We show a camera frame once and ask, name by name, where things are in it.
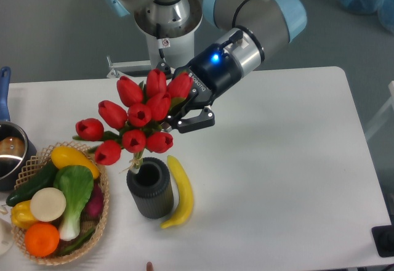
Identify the yellow banana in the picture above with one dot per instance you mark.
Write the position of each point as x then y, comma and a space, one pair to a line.
186, 198

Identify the green bok choy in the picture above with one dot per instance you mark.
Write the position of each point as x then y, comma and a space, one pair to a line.
76, 183

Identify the red tulip bouquet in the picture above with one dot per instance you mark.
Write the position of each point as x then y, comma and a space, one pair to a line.
135, 125

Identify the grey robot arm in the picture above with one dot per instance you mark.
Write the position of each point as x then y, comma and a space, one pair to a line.
216, 42

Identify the yellow bell pepper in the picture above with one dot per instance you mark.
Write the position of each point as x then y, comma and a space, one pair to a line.
21, 215

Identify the white round radish slice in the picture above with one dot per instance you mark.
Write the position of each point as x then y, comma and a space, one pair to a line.
48, 204

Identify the yellow squash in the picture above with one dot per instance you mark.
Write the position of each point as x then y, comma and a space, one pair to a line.
63, 156

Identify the dark green cucumber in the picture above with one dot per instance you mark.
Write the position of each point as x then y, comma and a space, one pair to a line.
42, 179

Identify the green chili pepper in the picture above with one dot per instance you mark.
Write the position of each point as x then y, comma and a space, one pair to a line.
77, 244

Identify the orange fruit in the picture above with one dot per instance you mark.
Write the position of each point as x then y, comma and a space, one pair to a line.
41, 239

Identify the black device at edge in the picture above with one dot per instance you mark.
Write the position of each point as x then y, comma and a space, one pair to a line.
383, 238

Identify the dark grey ribbed vase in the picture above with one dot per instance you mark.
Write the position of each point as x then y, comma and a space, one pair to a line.
151, 188

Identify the blue handled saucepan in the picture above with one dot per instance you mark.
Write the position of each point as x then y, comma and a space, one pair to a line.
16, 147

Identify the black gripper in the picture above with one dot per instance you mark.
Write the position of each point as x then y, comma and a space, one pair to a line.
213, 72

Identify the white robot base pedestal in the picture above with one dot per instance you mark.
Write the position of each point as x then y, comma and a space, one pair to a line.
170, 36

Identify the woven wicker basket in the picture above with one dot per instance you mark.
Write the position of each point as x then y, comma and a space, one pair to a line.
32, 166

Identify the white table frame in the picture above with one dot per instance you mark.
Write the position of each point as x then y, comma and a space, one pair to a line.
380, 117

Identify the purple red onion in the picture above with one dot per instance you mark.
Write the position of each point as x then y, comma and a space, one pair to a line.
94, 206

